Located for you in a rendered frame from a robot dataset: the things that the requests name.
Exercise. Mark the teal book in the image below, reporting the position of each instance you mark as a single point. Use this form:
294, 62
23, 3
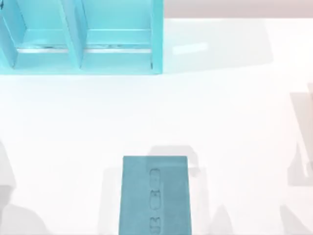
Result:
137, 195

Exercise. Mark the light blue rack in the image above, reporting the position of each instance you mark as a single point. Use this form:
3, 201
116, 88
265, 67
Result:
117, 36

